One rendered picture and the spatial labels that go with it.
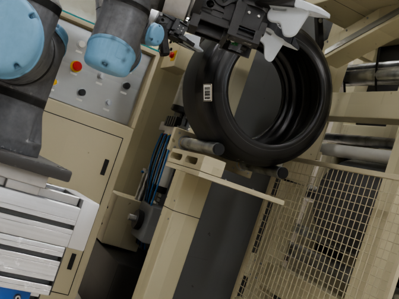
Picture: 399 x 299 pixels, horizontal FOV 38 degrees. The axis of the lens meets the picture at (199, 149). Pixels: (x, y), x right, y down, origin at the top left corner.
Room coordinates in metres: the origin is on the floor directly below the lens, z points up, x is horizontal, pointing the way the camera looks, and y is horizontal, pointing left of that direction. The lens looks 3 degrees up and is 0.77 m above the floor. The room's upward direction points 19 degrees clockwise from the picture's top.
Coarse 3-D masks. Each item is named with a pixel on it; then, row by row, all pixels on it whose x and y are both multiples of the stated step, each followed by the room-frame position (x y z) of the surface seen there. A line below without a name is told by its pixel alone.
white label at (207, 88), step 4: (204, 84) 2.01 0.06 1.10; (208, 84) 2.00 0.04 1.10; (204, 88) 2.01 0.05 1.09; (208, 88) 2.00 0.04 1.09; (204, 92) 2.01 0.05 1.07; (208, 92) 2.00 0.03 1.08; (204, 96) 2.02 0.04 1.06; (208, 96) 2.00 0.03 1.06; (204, 100) 2.02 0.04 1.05; (208, 100) 2.00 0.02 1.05
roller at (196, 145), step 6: (186, 138) 2.31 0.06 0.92; (180, 144) 2.34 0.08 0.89; (186, 144) 2.27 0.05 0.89; (192, 144) 2.21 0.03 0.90; (198, 144) 2.16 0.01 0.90; (204, 144) 2.11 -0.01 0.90; (210, 144) 2.06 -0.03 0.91; (216, 144) 2.03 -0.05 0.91; (222, 144) 2.04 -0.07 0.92; (198, 150) 2.17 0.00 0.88; (204, 150) 2.11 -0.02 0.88; (210, 150) 2.05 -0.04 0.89; (216, 150) 2.03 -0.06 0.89; (222, 150) 2.04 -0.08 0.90
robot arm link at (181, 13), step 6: (168, 0) 0.87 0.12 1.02; (174, 0) 0.87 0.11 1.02; (180, 0) 0.86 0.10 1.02; (186, 0) 0.86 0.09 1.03; (192, 0) 0.87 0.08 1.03; (168, 6) 0.88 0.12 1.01; (174, 6) 0.87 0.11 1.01; (180, 6) 0.87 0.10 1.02; (186, 6) 0.87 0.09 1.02; (192, 6) 0.87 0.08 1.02; (168, 12) 0.89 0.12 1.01; (174, 12) 0.88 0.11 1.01; (180, 12) 0.88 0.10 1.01; (186, 12) 0.88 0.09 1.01; (180, 18) 0.90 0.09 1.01
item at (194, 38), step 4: (188, 36) 2.03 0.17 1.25; (192, 36) 2.04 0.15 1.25; (196, 36) 2.04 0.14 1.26; (192, 40) 2.04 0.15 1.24; (196, 40) 2.05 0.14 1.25; (188, 44) 2.03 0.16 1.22; (196, 44) 2.04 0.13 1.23; (192, 48) 2.05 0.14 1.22; (196, 48) 2.05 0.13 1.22; (200, 48) 2.06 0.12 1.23
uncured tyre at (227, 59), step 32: (192, 64) 2.14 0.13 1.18; (224, 64) 2.00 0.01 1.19; (288, 64) 2.38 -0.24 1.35; (320, 64) 2.13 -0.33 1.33; (192, 96) 2.10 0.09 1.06; (224, 96) 2.01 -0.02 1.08; (288, 96) 2.40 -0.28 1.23; (320, 96) 2.15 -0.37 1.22; (192, 128) 2.21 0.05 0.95; (224, 128) 2.03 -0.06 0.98; (288, 128) 2.40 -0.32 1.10; (320, 128) 2.17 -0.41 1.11; (256, 160) 2.11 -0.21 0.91; (288, 160) 2.17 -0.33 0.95
